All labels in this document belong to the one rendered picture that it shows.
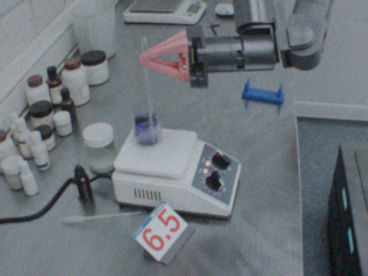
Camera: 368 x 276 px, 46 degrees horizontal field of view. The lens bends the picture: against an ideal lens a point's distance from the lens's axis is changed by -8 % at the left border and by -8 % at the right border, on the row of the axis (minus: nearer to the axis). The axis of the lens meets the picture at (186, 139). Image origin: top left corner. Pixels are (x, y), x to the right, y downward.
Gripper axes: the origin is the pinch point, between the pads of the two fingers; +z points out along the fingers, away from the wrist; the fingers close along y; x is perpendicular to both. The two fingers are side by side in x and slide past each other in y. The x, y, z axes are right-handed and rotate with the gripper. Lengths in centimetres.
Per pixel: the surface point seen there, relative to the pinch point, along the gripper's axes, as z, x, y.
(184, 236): -4.1, 25.0, 13.2
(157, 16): 1, 23, -79
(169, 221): -1.9, 23.2, 11.4
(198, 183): -6.9, 19.3, 6.9
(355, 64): -91, 70, -128
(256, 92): -22.6, 24.7, -29.5
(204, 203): -7.6, 21.7, 9.2
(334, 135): -79, 102, -113
